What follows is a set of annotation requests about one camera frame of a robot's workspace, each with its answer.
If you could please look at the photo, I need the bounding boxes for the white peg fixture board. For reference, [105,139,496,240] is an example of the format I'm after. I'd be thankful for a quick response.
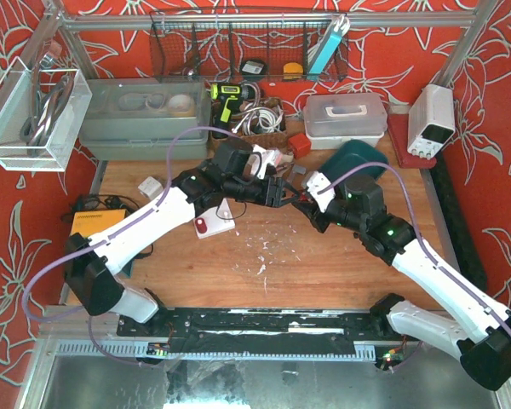
[193,199,235,239]

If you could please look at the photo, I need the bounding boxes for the white plug adapter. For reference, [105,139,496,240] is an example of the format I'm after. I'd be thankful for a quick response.
[138,176,164,200]

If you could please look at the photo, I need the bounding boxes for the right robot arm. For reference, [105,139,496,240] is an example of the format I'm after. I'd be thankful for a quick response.
[295,171,511,391]

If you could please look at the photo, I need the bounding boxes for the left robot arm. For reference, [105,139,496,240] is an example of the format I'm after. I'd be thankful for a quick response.
[65,137,301,324]

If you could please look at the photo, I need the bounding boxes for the beige work glove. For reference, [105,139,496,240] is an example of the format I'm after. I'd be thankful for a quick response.
[276,153,295,171]

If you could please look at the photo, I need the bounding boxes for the teal plastic tray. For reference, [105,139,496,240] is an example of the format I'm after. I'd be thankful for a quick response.
[318,140,389,181]

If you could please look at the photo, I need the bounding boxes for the small red box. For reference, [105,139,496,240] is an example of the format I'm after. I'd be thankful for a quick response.
[287,133,312,159]

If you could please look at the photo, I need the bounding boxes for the wicker basket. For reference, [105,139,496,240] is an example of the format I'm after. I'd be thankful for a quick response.
[229,97,288,148]

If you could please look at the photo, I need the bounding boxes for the grey plastic storage box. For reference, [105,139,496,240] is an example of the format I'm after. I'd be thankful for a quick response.
[79,78,211,161]

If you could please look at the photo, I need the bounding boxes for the white clear lidded case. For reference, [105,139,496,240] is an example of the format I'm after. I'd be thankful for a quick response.
[303,93,388,150]

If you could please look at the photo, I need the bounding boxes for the red mat under supply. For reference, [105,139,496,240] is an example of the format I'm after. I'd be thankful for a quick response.
[388,114,437,170]

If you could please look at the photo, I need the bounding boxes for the white bench power supply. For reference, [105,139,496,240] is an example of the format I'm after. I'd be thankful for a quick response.
[407,84,455,160]

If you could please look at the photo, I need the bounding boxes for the orange teal power box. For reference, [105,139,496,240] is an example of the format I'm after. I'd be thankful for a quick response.
[70,209,127,239]

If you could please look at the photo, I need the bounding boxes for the blue white booklet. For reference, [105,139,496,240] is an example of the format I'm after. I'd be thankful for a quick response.
[307,14,351,81]

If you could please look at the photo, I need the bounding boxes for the clear acrylic hanging bin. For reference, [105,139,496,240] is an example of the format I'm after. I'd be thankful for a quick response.
[0,58,92,172]

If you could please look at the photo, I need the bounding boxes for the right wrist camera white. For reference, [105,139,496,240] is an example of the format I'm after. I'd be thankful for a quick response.
[301,170,336,213]

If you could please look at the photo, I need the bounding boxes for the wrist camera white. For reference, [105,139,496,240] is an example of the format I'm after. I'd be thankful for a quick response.
[248,144,283,179]
[301,170,336,213]

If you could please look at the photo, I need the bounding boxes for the small metal bracket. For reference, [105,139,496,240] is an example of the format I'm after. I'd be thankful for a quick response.
[287,164,307,183]

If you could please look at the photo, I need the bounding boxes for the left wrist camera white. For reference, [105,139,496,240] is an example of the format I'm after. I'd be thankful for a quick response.
[248,144,283,179]

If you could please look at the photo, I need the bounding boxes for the white cables in basket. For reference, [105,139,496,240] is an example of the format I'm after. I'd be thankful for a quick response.
[232,106,284,136]

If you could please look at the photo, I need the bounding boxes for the green black cordless drill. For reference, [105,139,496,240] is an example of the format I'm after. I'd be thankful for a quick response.
[210,83,257,130]

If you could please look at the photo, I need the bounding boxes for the black wire wall basket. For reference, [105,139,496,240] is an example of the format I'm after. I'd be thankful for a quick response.
[150,9,349,82]

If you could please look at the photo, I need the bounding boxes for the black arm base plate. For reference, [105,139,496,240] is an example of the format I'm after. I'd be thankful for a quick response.
[117,308,414,356]

